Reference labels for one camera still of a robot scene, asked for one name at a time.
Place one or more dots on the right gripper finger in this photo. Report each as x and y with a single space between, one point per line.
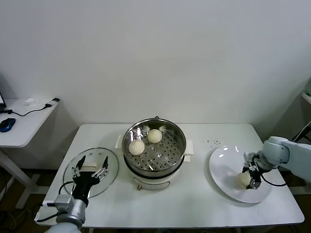
245 169
255 180

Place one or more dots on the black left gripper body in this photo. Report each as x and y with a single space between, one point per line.
83 183

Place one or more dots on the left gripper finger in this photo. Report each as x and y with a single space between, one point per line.
77 168
102 171

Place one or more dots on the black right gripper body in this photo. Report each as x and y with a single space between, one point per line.
256 163

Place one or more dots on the white steamed baozi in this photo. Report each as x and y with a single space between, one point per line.
154 136
136 147
241 181

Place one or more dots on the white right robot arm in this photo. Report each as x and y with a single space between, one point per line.
291 155

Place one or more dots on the stainless steel steamer basket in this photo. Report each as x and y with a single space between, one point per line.
167 155

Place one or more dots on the white round plate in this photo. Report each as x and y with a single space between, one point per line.
226 170

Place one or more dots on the white electric cooker base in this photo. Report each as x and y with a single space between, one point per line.
150 183

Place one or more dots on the white side table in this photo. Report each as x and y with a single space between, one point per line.
24 131

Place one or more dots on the white desk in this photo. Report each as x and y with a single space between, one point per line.
306 99

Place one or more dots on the small white crumpled object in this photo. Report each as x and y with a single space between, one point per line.
29 100

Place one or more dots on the blue computer mouse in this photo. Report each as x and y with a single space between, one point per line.
7 124

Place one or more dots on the black laptop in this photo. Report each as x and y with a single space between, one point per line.
2 106

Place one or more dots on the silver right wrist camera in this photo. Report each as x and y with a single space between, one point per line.
248 155

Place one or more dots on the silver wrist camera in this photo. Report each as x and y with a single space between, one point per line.
63 202
248 155

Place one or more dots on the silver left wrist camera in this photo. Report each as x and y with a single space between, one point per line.
63 202

